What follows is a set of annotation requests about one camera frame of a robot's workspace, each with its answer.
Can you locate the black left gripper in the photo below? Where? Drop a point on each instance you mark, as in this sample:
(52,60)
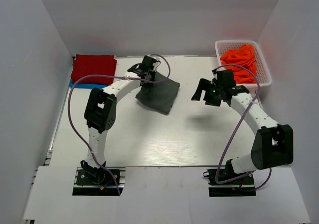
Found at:
(148,84)

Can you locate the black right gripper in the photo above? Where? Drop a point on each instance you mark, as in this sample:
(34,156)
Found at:
(203,85)

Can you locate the dark grey t-shirt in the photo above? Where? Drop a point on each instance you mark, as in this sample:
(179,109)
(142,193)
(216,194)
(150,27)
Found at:
(161,96)

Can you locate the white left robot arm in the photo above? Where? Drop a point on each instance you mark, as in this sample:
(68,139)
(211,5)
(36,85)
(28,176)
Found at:
(100,112)

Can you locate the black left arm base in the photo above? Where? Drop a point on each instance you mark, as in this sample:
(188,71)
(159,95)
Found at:
(90,181)

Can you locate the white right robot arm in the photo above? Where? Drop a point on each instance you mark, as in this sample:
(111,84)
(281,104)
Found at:
(273,145)

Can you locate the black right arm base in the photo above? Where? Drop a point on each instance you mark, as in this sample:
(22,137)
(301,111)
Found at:
(234,179)

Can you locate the orange t-shirt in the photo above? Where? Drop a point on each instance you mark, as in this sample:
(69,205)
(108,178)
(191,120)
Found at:
(245,57)

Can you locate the white plastic basket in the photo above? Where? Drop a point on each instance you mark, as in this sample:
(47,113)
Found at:
(262,71)

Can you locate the folded blue t-shirt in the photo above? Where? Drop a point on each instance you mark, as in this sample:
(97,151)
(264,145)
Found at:
(89,86)

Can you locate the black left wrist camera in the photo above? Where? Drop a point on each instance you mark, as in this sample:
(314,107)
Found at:
(148,63)

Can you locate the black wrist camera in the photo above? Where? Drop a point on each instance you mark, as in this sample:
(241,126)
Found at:
(148,63)
(226,78)

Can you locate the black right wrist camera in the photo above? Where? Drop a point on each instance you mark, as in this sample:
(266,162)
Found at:
(226,78)

